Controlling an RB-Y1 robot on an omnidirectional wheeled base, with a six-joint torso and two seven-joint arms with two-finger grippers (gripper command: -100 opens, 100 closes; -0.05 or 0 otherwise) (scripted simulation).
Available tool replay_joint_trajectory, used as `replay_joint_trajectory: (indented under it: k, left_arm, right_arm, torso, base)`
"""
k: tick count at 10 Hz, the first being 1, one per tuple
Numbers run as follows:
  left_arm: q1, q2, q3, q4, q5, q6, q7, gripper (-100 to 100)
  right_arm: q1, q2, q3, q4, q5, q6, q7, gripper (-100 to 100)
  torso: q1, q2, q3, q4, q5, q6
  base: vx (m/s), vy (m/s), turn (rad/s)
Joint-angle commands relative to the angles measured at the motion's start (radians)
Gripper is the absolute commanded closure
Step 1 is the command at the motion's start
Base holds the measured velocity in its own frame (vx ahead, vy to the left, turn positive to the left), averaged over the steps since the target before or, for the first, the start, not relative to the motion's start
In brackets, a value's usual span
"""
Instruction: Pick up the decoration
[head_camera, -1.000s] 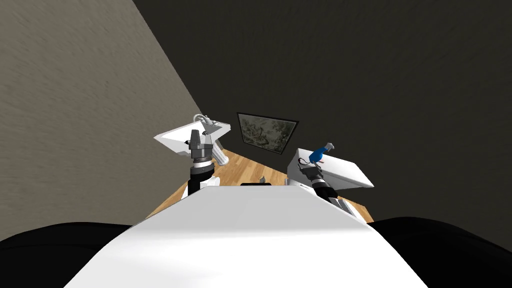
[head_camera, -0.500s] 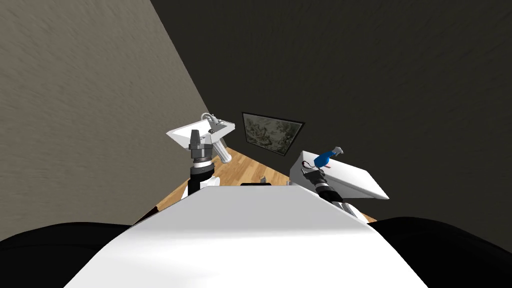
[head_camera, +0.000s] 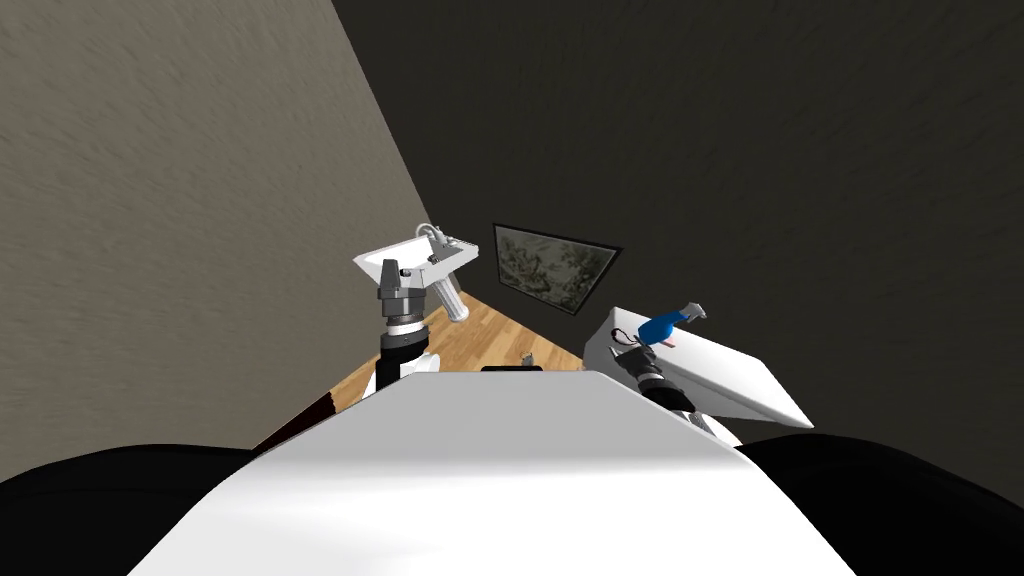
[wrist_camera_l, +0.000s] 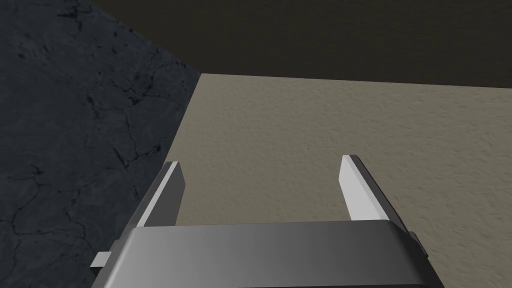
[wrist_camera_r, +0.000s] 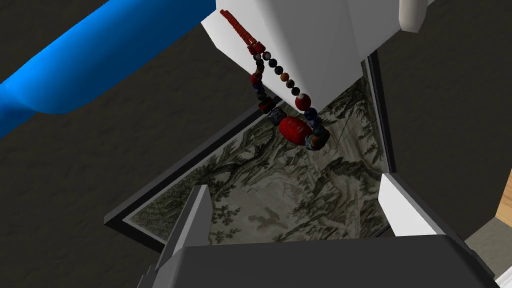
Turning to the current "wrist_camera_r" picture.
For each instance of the white faceted display stand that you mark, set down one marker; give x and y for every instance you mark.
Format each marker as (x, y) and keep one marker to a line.
(320, 44)

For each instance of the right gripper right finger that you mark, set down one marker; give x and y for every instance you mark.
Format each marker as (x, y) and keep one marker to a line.
(402, 210)

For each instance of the black framed landscape picture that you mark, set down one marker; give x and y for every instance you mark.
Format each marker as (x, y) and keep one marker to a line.
(280, 188)

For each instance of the blue rounded bar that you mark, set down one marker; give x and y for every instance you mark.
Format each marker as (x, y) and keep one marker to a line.
(100, 56)

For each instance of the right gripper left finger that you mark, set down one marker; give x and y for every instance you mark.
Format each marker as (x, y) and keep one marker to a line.
(196, 218)

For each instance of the light brown wooden panel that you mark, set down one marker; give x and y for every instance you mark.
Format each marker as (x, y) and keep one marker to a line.
(505, 202)

